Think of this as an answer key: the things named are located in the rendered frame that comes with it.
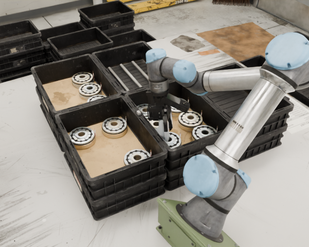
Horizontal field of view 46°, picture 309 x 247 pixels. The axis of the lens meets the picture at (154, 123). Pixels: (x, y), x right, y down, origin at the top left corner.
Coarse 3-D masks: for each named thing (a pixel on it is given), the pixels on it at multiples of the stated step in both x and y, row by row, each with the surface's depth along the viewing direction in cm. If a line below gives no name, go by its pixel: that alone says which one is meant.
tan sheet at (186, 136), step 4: (176, 120) 158; (176, 124) 156; (204, 124) 156; (172, 128) 154; (176, 128) 154; (180, 128) 154; (176, 132) 152; (180, 132) 152; (184, 132) 152; (188, 132) 152; (184, 136) 150; (188, 136) 150; (184, 140) 148; (188, 140) 148
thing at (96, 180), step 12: (120, 96) 154; (84, 108) 148; (132, 108) 148; (60, 120) 142; (72, 144) 131; (156, 156) 127; (84, 168) 123; (120, 168) 122; (132, 168) 124; (96, 180) 119
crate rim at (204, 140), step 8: (144, 88) 159; (128, 96) 154; (200, 96) 155; (208, 104) 151; (216, 112) 147; (144, 120) 142; (152, 128) 138; (160, 136) 135; (208, 136) 135; (216, 136) 136; (184, 144) 132; (192, 144) 132; (200, 144) 134; (168, 152) 130; (176, 152) 130
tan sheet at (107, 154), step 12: (96, 132) 151; (132, 132) 152; (96, 144) 146; (108, 144) 146; (120, 144) 146; (132, 144) 146; (84, 156) 141; (96, 156) 141; (108, 156) 141; (120, 156) 141; (96, 168) 136; (108, 168) 136
